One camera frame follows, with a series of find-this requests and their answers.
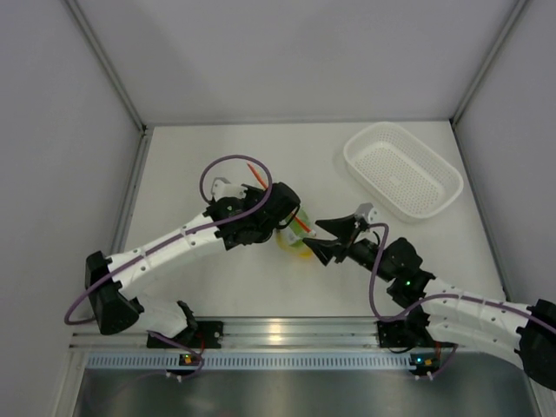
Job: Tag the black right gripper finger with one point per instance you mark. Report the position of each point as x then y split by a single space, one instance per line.
327 250
343 229

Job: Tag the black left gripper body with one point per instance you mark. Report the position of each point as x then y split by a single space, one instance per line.
251 191

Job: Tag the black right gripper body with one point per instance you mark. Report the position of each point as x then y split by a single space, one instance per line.
364 252

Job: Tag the clear zip bag orange seal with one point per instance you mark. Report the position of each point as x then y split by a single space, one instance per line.
290 237

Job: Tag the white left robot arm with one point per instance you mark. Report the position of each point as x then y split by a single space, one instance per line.
117 283

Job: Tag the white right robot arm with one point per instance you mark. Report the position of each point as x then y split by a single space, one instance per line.
433 310

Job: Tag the white perforated plastic basket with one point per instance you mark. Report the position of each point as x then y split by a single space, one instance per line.
401 172

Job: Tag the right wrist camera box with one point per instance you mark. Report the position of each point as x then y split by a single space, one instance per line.
366 215

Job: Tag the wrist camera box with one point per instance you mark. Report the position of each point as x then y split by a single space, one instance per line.
222 188
366 215

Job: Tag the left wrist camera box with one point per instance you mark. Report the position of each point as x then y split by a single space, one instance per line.
222 188

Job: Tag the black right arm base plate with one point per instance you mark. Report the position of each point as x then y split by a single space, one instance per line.
393 334

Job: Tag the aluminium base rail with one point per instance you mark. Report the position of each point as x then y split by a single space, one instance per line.
255 334

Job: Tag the white slotted cable duct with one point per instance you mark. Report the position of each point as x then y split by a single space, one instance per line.
261 361

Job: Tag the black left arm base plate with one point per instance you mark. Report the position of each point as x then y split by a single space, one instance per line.
203 334

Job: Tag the aluminium frame rail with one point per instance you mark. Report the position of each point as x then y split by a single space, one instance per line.
101 56

